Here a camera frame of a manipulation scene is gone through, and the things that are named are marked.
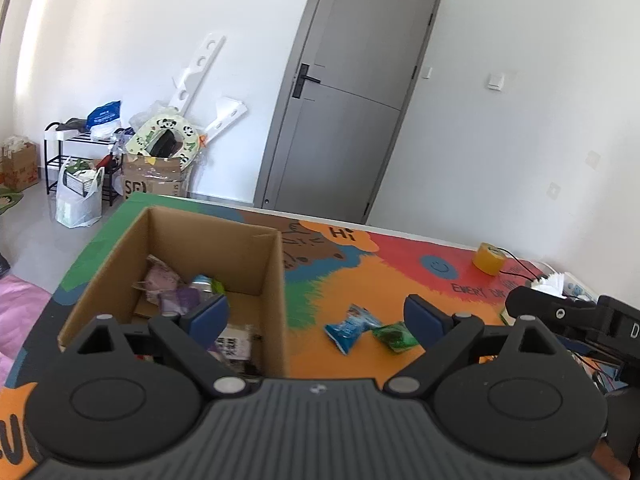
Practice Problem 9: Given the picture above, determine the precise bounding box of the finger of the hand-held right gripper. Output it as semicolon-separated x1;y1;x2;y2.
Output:
504;285;601;338

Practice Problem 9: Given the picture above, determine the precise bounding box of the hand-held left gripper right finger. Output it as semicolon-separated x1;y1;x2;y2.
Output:
385;294;571;400

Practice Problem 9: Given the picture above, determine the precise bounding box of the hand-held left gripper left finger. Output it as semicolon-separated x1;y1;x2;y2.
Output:
62;294;249;400

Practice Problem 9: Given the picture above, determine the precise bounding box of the dark green snack packet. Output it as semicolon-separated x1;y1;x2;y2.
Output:
372;321;419;354

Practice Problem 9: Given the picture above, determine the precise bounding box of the pale pink snack packet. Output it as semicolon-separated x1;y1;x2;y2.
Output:
132;255;187;311

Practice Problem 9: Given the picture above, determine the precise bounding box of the blue snack packet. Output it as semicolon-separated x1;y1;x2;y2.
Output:
325;304;383;356

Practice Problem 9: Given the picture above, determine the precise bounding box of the green tissue box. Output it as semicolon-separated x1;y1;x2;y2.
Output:
499;271;571;326

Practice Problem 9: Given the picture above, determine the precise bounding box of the yellow tape roll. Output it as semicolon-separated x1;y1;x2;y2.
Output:
472;242;511;276

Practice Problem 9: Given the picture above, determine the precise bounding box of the taped cardboard box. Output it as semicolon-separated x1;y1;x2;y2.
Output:
122;152;193;200

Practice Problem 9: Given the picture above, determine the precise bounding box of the white plastic shopping bag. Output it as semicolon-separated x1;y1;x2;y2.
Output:
55;157;106;229

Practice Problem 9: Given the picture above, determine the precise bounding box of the pink blanket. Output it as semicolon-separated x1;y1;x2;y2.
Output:
0;272;53;391

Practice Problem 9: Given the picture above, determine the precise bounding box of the short white foam piece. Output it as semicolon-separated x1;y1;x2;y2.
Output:
202;97;248;146

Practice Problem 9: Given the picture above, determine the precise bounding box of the grey door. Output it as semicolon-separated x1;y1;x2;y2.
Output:
254;0;444;226

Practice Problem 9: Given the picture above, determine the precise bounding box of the black shoe rack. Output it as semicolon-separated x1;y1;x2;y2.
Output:
44;122;126;208

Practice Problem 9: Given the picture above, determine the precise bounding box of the blue white plastic bag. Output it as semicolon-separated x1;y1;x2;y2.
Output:
86;101;122;131

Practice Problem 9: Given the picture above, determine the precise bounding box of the green floor mat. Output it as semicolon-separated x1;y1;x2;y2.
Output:
0;187;24;217

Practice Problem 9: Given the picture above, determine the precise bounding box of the printed cardboard box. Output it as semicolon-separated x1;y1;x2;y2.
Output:
0;135;40;193

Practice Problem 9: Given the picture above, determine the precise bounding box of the tangle of thin wires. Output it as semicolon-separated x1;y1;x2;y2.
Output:
572;349;628;392

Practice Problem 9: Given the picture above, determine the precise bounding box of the black cable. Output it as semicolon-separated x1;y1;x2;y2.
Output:
494;246;543;282

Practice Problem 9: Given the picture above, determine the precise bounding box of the panda print seat ring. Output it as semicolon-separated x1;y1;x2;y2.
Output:
125;114;201;171

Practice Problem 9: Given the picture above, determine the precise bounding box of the white perforated bracket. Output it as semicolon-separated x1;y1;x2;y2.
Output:
167;34;227;113

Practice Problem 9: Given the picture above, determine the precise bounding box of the black door handle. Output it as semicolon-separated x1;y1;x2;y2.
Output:
291;63;323;99

